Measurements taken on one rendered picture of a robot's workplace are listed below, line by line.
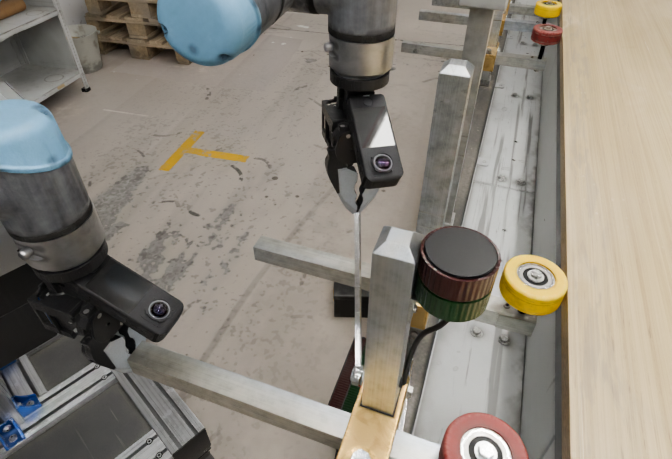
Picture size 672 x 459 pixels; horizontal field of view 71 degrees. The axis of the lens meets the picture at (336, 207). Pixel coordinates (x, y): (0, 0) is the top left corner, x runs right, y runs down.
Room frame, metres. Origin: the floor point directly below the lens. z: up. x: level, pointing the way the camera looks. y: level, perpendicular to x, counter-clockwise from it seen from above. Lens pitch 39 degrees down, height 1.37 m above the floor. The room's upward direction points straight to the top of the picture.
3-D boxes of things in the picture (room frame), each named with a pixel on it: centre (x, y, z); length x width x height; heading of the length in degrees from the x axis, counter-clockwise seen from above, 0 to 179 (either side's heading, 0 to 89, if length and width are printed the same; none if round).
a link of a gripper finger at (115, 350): (0.33, 0.28, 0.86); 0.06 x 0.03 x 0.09; 70
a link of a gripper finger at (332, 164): (0.51, -0.01, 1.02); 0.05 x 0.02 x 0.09; 104
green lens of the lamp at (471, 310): (0.26, -0.09, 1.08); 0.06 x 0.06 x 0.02
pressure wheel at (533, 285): (0.42, -0.26, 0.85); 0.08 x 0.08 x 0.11
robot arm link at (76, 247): (0.35, 0.28, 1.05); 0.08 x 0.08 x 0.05
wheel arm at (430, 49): (1.43, -0.42, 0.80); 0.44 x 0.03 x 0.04; 70
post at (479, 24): (0.75, -0.23, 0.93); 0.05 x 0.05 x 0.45; 70
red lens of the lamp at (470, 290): (0.26, -0.09, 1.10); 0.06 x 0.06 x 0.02
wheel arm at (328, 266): (0.49, -0.08, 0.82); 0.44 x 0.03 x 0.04; 70
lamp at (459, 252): (0.26, -0.09, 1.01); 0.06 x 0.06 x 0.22; 70
